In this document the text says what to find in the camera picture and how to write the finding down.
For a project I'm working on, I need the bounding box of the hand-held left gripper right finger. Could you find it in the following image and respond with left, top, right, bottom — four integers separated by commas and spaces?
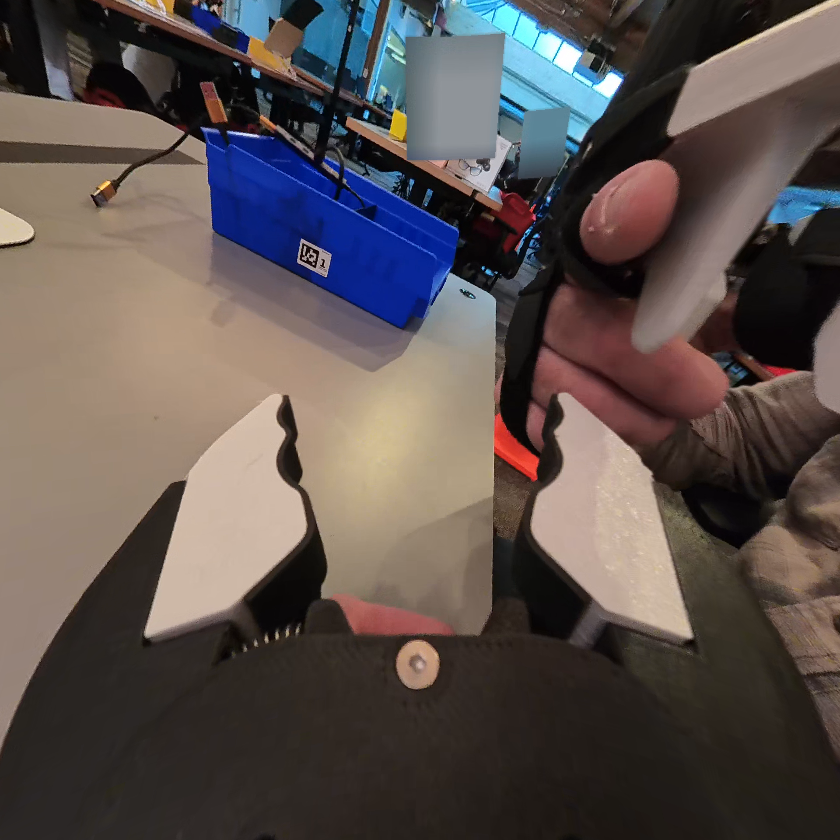
512, 392, 697, 651

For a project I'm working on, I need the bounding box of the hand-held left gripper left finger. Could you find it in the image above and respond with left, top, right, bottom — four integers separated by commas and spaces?
142, 392, 328, 644

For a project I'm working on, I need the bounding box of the blue plastic bin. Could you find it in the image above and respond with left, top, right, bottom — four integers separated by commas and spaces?
201, 126, 460, 329

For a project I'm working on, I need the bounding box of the person's right forearm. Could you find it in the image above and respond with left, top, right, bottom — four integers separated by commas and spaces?
641, 372, 840, 762

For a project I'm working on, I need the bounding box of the person's right hand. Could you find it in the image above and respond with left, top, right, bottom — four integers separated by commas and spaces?
532, 158, 731, 458

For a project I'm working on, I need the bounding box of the orange plastic object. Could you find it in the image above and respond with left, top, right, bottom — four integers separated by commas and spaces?
494, 414, 542, 481

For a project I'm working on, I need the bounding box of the wooden workbench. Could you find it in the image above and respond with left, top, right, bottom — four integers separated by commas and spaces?
344, 116, 506, 211
92, 0, 395, 126

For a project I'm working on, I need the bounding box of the white stand base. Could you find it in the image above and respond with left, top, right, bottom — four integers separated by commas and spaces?
0, 206, 36, 248

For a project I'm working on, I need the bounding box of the black cable gold plug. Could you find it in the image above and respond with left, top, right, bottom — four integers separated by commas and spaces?
88, 128, 211, 208

